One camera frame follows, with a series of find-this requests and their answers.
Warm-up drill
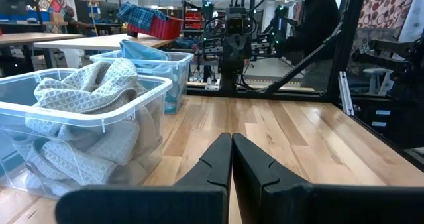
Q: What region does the silver frame bracket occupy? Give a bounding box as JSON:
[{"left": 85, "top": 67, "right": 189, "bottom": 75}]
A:
[{"left": 337, "top": 70, "right": 355, "bottom": 117}]

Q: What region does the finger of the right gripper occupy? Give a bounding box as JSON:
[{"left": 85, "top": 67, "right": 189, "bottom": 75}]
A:
[
  {"left": 201, "top": 37, "right": 225, "bottom": 54},
  {"left": 250, "top": 40, "right": 278, "bottom": 58}
]

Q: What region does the white stool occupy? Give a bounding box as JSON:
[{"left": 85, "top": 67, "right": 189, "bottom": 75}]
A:
[{"left": 362, "top": 67, "right": 395, "bottom": 95}]

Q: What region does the red plastic bin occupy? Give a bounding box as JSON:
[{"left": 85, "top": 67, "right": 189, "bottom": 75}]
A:
[{"left": 127, "top": 15, "right": 185, "bottom": 41}]

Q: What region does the person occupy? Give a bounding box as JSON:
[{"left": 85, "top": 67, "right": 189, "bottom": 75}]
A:
[
  {"left": 274, "top": 0, "right": 341, "bottom": 93},
  {"left": 62, "top": 5, "right": 90, "bottom": 35}
]

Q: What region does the light wooden table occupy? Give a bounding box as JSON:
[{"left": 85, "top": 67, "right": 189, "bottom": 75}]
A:
[{"left": 32, "top": 32, "right": 175, "bottom": 69}]

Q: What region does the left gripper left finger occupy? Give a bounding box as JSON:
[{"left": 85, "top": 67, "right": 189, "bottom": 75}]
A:
[{"left": 54, "top": 133, "right": 233, "bottom": 224}]

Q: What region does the circle patterned curtain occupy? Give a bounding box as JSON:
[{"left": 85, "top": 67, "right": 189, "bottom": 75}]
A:
[{"left": 356, "top": 0, "right": 419, "bottom": 31}]

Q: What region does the grey microfiber towel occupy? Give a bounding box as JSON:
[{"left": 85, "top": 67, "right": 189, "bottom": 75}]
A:
[
  {"left": 84, "top": 99, "right": 163, "bottom": 182},
  {"left": 13, "top": 117, "right": 119, "bottom": 198},
  {"left": 32, "top": 57, "right": 147, "bottom": 115}
]

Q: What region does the clear plastic bin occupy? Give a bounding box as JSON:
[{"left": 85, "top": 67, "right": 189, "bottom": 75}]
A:
[
  {"left": 89, "top": 50, "right": 195, "bottom": 115},
  {"left": 0, "top": 67, "right": 174, "bottom": 201}
]

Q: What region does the colourful patterned cloth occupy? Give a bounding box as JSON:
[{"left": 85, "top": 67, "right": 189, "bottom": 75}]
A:
[{"left": 32, "top": 0, "right": 67, "bottom": 15}]

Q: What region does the blue plaid cloth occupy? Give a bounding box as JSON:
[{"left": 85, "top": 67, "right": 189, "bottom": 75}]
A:
[{"left": 116, "top": 1, "right": 170, "bottom": 32}]

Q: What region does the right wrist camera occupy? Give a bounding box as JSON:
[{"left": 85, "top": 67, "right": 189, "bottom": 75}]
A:
[{"left": 226, "top": 7, "right": 246, "bottom": 36}]

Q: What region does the blue microfiber towel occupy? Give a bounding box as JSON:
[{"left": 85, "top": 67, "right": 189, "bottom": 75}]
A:
[
  {"left": 164, "top": 78, "right": 182, "bottom": 115},
  {"left": 119, "top": 39, "right": 170, "bottom": 62},
  {"left": 135, "top": 60, "right": 182, "bottom": 81}
]

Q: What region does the black aluminium table frame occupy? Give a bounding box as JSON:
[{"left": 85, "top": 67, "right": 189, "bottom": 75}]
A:
[{"left": 185, "top": 0, "right": 424, "bottom": 172}]

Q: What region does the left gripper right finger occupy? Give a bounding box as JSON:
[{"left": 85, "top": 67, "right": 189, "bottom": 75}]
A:
[{"left": 231, "top": 133, "right": 424, "bottom": 224}]

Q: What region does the black monitor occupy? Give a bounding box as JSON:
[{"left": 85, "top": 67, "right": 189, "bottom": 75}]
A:
[{"left": 0, "top": 0, "right": 26, "bottom": 21}]

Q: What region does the wooden workbench table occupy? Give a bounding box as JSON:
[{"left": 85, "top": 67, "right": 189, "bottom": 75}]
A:
[{"left": 0, "top": 32, "right": 83, "bottom": 78}]

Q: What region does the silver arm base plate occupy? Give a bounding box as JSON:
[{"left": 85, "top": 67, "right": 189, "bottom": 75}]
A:
[{"left": 204, "top": 77, "right": 221, "bottom": 91}]

